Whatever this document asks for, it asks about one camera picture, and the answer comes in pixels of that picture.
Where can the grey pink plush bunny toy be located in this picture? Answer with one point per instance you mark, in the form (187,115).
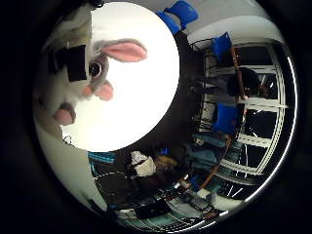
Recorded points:
(123,52)

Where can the teal striped rail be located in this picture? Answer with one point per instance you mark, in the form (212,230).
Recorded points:
(102,157)

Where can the person in blue denim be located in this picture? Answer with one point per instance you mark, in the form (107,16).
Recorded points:
(206,152)

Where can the person in dark clothes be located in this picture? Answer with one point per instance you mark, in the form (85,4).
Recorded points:
(247,83)

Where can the black laptop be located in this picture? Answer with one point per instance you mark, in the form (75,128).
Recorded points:
(152,208)

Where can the blue chair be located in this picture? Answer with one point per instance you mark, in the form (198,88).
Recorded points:
(169,22)
(221,45)
(183,11)
(226,118)

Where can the seated person in white shirt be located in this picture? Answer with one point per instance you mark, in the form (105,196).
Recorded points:
(144,167)

